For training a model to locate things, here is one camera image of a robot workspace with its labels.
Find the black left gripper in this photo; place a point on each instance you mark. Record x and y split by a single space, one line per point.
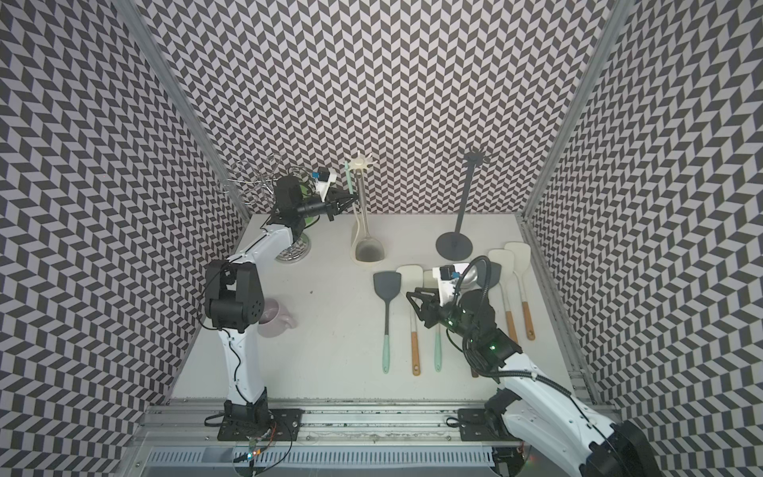
334 205

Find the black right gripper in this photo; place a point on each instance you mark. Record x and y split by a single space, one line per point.
430 306

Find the white spatula wooden handle rack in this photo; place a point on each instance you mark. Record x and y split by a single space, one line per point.
411 279

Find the white spatula mint handle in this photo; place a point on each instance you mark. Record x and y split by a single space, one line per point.
431 282

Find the grey turner mint handle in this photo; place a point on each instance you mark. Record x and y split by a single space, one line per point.
387 286

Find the grey spatula mint handle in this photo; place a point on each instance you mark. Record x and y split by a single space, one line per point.
493 274

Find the cream spatula cream handle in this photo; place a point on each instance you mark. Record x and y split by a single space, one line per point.
349 177

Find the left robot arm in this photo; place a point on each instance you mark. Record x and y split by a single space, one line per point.
235 303

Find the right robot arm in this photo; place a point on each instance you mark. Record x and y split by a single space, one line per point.
529 405

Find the cream utensil rack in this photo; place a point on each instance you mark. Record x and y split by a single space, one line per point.
359 162

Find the dark grey utensil rack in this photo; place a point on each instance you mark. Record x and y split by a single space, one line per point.
455 245

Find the green plastic goblet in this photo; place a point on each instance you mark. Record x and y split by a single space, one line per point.
307 193

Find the pink ceramic cup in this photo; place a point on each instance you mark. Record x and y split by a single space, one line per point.
275 319

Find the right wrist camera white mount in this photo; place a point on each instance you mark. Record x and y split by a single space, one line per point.
446 279

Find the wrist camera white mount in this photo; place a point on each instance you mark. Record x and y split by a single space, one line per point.
446 279
323 179

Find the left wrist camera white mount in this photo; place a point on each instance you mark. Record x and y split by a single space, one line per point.
323 179

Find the chrome wire glass rack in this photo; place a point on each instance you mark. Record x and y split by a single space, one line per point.
263 183

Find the metal base rail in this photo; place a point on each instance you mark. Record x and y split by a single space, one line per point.
332 438

